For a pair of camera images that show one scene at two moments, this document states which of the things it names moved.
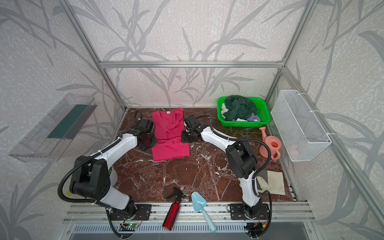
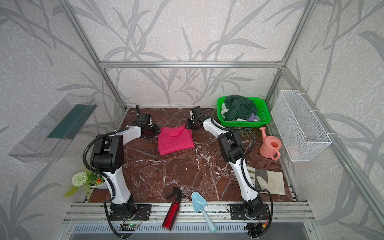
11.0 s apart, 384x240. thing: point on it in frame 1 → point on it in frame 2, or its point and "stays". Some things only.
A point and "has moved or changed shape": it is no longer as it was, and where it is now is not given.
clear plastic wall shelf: (55, 134) stays
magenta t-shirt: (169, 130) has moved or changed shape
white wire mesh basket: (301, 134) stays
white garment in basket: (224, 109) stays
